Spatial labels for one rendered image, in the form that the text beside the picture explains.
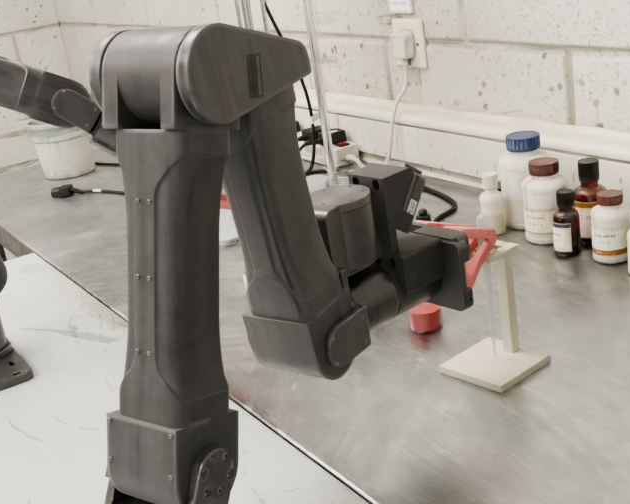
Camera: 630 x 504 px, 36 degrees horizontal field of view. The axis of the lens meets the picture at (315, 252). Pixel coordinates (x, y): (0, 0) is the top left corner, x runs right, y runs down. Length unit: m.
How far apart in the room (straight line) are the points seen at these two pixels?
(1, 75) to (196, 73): 0.58
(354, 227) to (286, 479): 0.23
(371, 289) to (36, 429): 0.41
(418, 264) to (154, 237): 0.29
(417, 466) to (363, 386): 0.16
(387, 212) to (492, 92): 0.80
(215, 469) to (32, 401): 0.49
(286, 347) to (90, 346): 0.50
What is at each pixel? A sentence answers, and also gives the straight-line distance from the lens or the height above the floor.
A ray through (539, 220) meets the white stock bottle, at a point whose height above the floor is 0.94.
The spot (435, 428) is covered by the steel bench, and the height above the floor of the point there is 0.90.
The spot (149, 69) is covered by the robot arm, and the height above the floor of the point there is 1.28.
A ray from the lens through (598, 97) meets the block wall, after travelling 1.43.
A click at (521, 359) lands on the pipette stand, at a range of 1.00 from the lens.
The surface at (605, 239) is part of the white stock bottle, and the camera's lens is 1.23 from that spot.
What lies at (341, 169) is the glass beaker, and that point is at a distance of 1.19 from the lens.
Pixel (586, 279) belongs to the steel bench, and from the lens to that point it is 1.20.
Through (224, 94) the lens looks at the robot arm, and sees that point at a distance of 0.62.
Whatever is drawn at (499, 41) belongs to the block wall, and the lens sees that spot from 1.56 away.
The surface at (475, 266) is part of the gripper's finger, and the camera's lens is 0.92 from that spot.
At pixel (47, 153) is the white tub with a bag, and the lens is 2.14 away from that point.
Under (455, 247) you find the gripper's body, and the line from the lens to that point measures 0.85.
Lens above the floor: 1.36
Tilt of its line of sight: 19 degrees down
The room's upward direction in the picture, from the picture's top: 9 degrees counter-clockwise
